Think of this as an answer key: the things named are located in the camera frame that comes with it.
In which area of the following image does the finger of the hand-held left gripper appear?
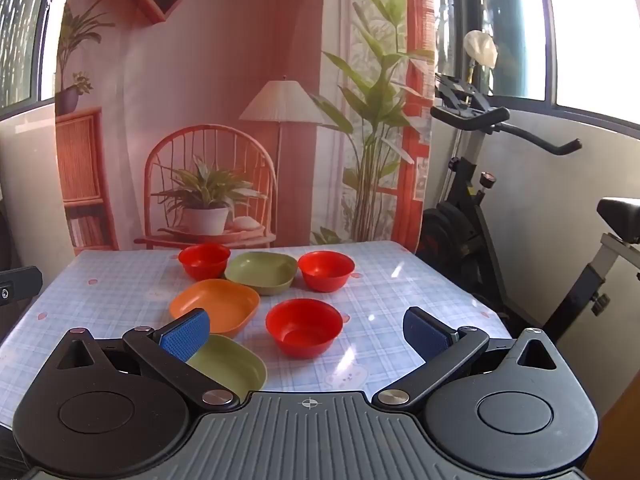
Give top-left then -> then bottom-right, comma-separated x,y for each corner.
0,266 -> 44,307

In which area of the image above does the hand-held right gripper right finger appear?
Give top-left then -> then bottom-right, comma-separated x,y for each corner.
372,306 -> 572,413

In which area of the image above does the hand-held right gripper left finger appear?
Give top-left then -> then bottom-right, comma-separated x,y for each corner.
54,308 -> 242,412

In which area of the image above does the orange square plastic plate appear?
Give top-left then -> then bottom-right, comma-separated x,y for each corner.
169,279 -> 261,338

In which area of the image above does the green square plastic plate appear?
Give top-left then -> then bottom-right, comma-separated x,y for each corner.
224,252 -> 298,297
185,334 -> 268,404

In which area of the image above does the red plastic bowl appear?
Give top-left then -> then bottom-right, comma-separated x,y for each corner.
265,298 -> 344,358
178,243 -> 232,282
298,251 -> 356,293

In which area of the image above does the blue plaid tablecloth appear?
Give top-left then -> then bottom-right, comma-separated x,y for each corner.
0,240 -> 514,413

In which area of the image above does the black exercise bike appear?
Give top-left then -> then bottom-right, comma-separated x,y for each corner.
417,72 -> 640,333

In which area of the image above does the printed room backdrop cloth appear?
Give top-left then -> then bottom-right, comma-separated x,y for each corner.
52,0 -> 439,257

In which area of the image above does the patterned glass window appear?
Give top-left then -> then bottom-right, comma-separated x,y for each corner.
0,0 -> 68,108

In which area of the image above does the white plastic bag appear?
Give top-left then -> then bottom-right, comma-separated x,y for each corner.
464,30 -> 499,69

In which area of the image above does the dark framed window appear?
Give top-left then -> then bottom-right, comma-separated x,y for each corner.
434,0 -> 640,133

